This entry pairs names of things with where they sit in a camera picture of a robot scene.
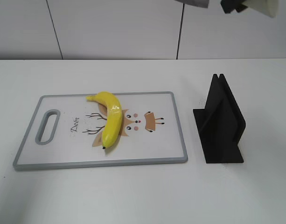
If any white-handled kitchen knife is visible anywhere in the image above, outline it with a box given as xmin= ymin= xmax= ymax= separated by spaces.
xmin=175 ymin=0 xmax=279 ymax=18

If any yellow plastic banana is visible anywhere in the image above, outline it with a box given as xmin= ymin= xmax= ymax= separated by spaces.
xmin=86 ymin=91 xmax=123 ymax=149

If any white grey-rimmed cutting board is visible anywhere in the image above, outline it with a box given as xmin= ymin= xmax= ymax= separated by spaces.
xmin=13 ymin=91 xmax=188 ymax=170

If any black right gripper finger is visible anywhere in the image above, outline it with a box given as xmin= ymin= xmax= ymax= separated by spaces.
xmin=220 ymin=0 xmax=248 ymax=14

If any black knife stand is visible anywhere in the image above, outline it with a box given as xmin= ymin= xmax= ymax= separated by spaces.
xmin=193 ymin=74 xmax=246 ymax=163

